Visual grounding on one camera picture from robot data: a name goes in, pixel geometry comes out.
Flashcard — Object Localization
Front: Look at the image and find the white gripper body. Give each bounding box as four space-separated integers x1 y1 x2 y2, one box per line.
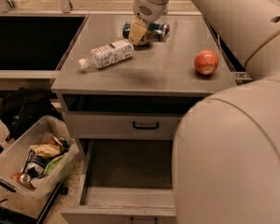
133 0 163 23

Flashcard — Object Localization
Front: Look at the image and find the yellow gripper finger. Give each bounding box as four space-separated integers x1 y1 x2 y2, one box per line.
129 18 147 46

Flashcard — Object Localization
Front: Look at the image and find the blue silver redbull can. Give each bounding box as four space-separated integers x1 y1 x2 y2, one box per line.
122 22 170 46

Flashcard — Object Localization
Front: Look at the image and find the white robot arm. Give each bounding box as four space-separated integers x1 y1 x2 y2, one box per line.
133 0 280 224

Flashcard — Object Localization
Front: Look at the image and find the grey drawer cabinet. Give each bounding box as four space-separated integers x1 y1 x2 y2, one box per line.
50 14 239 224

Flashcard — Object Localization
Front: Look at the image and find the closed upper drawer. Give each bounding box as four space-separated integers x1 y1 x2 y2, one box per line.
64 112 180 140

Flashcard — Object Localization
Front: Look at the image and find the open middle drawer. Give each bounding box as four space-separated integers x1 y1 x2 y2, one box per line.
62 140 176 224

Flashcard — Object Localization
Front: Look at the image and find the red soda can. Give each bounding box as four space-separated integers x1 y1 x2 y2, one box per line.
11 173 31 186

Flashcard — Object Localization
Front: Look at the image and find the clear plastic water bottle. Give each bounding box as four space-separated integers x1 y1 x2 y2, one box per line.
78 40 133 70

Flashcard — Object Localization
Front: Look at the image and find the red apple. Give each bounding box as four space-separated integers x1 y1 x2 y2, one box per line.
194 50 219 76

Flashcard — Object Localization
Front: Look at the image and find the black backpack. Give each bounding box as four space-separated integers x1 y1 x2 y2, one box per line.
0 89 63 141

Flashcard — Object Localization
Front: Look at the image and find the yellow chip bag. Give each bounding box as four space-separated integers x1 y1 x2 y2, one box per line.
31 144 61 158

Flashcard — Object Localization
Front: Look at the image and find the green snack bag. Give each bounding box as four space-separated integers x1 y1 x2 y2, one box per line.
43 155 63 175

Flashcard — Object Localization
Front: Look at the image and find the clear plastic bin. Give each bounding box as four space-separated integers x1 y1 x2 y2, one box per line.
0 116 80 219

